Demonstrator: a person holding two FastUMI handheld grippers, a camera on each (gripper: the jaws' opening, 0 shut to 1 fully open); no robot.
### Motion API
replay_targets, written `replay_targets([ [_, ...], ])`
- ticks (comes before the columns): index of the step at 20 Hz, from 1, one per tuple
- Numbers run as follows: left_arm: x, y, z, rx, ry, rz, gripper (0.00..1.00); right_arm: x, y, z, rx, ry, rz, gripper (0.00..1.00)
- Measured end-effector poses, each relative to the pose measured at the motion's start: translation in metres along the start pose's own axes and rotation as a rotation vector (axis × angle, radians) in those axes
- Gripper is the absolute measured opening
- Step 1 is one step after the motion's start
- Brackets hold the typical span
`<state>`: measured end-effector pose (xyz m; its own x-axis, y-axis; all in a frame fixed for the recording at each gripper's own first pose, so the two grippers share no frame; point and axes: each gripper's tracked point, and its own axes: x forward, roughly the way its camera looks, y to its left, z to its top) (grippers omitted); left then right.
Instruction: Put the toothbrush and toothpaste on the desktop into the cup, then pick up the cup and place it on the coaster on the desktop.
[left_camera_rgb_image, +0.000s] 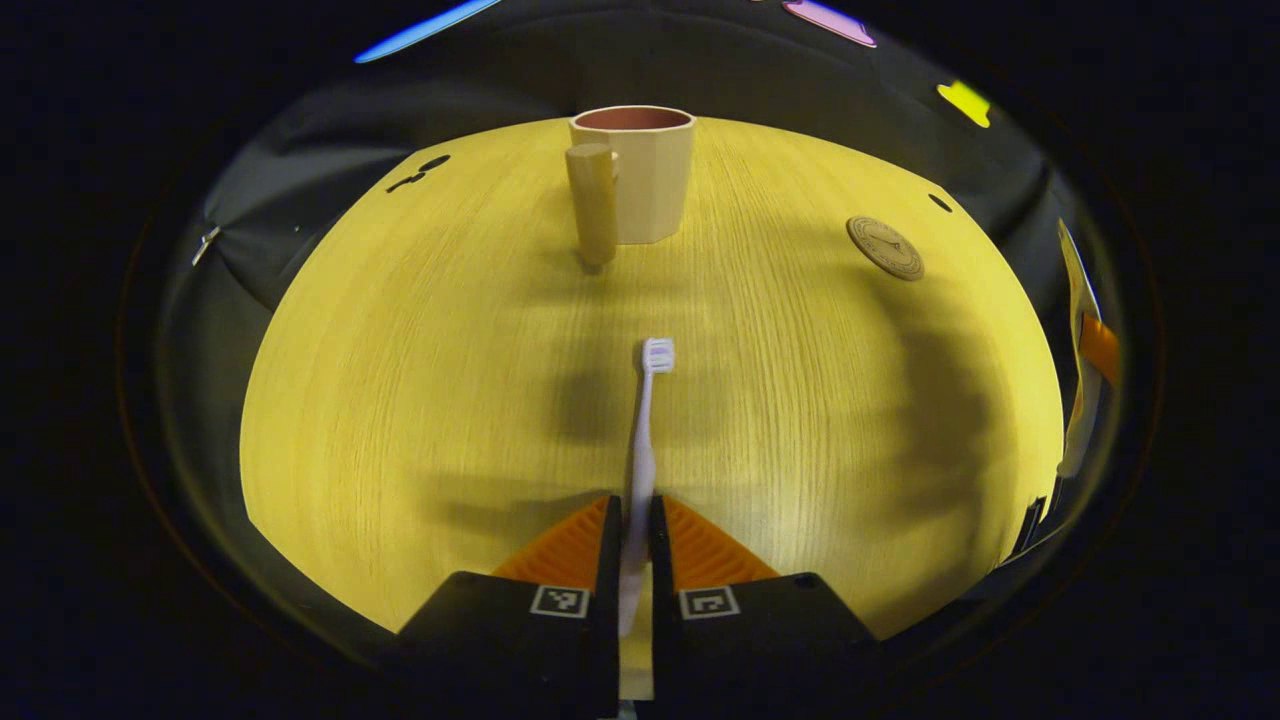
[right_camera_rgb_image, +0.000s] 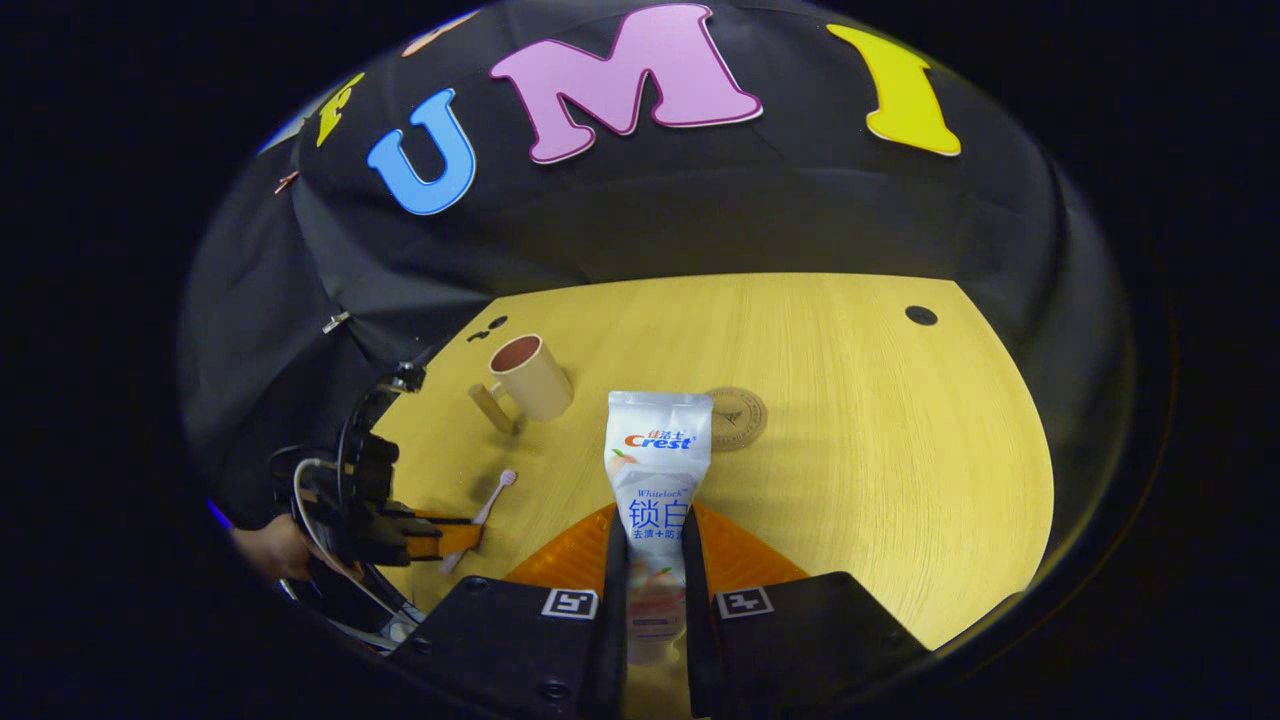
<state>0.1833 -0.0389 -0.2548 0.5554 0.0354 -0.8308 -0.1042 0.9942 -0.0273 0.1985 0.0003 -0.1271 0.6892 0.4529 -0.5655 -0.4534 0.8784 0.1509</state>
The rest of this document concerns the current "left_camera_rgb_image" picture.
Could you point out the beige cup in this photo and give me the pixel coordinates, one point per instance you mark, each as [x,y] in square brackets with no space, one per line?
[650,190]

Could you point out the wooden desktop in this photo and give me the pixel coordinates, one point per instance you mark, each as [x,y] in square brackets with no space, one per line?
[400,400]

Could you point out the white toothpaste tube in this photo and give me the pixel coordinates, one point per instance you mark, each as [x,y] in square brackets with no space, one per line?
[1072,270]

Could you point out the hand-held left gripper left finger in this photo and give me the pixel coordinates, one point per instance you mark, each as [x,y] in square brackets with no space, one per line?
[611,560]

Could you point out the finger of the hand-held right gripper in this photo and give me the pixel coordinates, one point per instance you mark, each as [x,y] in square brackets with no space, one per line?
[1100,348]

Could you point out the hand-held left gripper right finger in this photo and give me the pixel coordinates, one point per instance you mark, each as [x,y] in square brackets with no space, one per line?
[660,560]

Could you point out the white toothbrush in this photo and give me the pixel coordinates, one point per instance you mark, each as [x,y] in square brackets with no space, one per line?
[645,440]

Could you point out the small metal clip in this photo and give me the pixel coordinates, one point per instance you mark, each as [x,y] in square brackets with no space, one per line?
[205,246]

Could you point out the round wooden coaster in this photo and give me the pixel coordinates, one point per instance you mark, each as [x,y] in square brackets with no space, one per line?
[885,247]

